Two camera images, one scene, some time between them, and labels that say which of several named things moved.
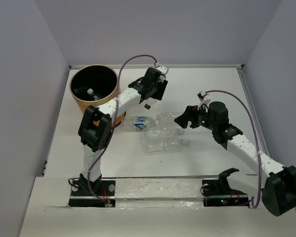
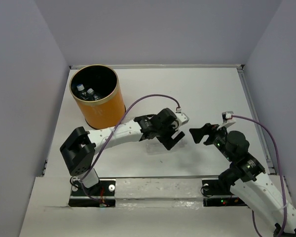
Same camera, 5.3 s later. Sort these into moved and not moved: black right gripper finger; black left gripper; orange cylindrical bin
Moved: black right gripper finger; black left gripper
Not moved: orange cylindrical bin
